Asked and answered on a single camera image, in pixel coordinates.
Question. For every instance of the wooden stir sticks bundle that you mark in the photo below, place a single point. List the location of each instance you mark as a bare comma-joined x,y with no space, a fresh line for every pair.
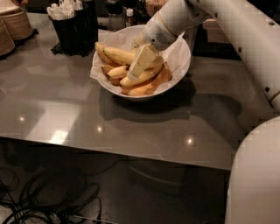
152,6

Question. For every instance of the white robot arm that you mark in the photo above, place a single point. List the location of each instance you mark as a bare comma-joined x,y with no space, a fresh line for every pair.
253,195

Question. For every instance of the white plastic cutlery bundle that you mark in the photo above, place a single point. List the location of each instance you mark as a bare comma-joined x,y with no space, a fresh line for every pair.
64,9

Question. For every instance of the small sauce bottle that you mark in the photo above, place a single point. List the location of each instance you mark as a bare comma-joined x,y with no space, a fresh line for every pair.
129,19

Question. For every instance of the long yellow banana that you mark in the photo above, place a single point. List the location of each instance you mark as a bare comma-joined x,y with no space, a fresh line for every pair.
123,57

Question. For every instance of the white ceramic bowl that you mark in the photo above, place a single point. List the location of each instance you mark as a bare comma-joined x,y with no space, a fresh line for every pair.
180,62

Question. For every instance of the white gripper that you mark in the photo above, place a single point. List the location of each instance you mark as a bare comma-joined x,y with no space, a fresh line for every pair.
155,32

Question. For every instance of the bottom orange-yellow banana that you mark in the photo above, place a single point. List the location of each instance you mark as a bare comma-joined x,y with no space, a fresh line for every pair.
150,86

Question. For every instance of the middle yellow banana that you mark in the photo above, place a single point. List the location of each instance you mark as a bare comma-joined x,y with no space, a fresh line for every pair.
146,75

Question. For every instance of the left curved yellow banana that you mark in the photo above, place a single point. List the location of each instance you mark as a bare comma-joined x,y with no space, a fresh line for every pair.
104,54

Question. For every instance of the black napkin dispenser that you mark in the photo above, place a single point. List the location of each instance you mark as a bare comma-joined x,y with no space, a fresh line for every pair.
210,41

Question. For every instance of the small short yellow banana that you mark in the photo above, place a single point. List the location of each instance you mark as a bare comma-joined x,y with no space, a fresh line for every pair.
118,72

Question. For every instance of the black cutlery holder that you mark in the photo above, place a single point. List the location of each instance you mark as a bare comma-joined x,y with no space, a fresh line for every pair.
77,35

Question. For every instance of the clear pepper shaker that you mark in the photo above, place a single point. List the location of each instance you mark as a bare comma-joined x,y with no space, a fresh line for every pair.
115,15

